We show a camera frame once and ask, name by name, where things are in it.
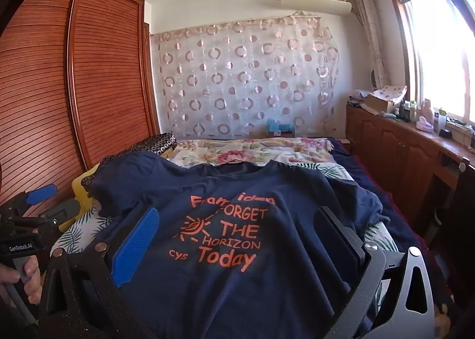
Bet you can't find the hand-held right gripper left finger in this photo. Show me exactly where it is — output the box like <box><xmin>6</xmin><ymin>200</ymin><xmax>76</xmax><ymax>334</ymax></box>
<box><xmin>39</xmin><ymin>206</ymin><xmax>160</xmax><ymax>339</ymax></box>

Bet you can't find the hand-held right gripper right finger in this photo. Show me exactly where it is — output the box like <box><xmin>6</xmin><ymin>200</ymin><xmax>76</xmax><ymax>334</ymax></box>
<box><xmin>313</xmin><ymin>206</ymin><xmax>436</xmax><ymax>339</ymax></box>

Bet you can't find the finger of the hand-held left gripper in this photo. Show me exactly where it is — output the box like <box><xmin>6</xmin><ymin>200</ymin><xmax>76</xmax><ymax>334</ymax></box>
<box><xmin>37</xmin><ymin>198</ymin><xmax>81</xmax><ymax>231</ymax></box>
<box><xmin>11</xmin><ymin>184</ymin><xmax>58</xmax><ymax>213</ymax></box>

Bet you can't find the navy printed t-shirt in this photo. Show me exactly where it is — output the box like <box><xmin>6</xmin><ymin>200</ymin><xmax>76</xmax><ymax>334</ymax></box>
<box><xmin>89</xmin><ymin>153</ymin><xmax>384</xmax><ymax>339</ymax></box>

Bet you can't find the person's left hand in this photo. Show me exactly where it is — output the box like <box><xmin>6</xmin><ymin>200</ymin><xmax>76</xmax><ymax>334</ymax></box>
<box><xmin>0</xmin><ymin>255</ymin><xmax>44</xmax><ymax>305</ymax></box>

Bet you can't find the yellow plush toy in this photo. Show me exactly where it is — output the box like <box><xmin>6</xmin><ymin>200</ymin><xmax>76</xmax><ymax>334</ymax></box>
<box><xmin>72</xmin><ymin>174</ymin><xmax>98</xmax><ymax>221</ymax></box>

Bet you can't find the green leaf print sheet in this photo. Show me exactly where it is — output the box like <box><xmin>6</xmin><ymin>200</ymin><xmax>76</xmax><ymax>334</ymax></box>
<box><xmin>50</xmin><ymin>161</ymin><xmax>400</xmax><ymax>310</ymax></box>

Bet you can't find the navy blanket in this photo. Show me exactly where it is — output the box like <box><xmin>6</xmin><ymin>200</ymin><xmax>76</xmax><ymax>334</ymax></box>
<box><xmin>327</xmin><ymin>136</ymin><xmax>422</xmax><ymax>252</ymax></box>

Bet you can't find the long wooden sideboard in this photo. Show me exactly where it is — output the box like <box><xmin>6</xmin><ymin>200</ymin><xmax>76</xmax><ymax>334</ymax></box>
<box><xmin>345</xmin><ymin>103</ymin><xmax>475</xmax><ymax>215</ymax></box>

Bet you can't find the brown slatted wooden wardrobe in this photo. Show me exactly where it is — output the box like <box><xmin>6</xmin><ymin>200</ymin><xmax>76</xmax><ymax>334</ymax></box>
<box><xmin>0</xmin><ymin>0</ymin><xmax>161</xmax><ymax>221</ymax></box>

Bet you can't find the floral blanket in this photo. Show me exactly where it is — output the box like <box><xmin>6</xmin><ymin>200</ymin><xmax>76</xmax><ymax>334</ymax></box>
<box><xmin>163</xmin><ymin>136</ymin><xmax>335</xmax><ymax>179</ymax></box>

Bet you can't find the blue toy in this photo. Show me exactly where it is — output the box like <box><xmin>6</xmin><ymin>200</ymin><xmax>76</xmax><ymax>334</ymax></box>
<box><xmin>265</xmin><ymin>118</ymin><xmax>296</xmax><ymax>138</ymax></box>

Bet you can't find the black chair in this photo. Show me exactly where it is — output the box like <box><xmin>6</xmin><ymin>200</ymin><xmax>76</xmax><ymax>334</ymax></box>
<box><xmin>421</xmin><ymin>157</ymin><xmax>475</xmax><ymax>250</ymax></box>

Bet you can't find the cardboard box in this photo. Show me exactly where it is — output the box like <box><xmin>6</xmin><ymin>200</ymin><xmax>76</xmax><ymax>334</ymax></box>
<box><xmin>365</xmin><ymin>94</ymin><xmax>396</xmax><ymax>115</ymax></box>

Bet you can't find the pink dotted cloth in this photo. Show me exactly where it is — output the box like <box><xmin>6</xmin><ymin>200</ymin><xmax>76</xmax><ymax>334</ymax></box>
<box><xmin>373</xmin><ymin>84</ymin><xmax>407</xmax><ymax>104</ymax></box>

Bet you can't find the pink bottle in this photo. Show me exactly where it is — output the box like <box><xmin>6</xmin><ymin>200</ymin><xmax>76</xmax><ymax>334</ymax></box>
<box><xmin>419</xmin><ymin>99</ymin><xmax>436</xmax><ymax>123</ymax></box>

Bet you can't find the circle-patterned sheer curtain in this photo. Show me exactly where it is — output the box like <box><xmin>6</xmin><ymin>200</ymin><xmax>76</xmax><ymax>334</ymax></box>
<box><xmin>150</xmin><ymin>16</ymin><xmax>341</xmax><ymax>140</ymax></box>

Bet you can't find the white window curtain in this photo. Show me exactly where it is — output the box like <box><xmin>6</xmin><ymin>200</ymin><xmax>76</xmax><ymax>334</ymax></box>
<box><xmin>350</xmin><ymin>0</ymin><xmax>389</xmax><ymax>92</ymax></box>

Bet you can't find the wooden framed window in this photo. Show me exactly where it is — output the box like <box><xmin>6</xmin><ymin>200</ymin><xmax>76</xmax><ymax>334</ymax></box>
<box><xmin>385</xmin><ymin>0</ymin><xmax>475</xmax><ymax>122</ymax></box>

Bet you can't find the black ring-patterned folded cloth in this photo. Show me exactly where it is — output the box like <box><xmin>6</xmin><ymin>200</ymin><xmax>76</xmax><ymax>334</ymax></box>
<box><xmin>82</xmin><ymin>133</ymin><xmax>178</xmax><ymax>195</ymax></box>

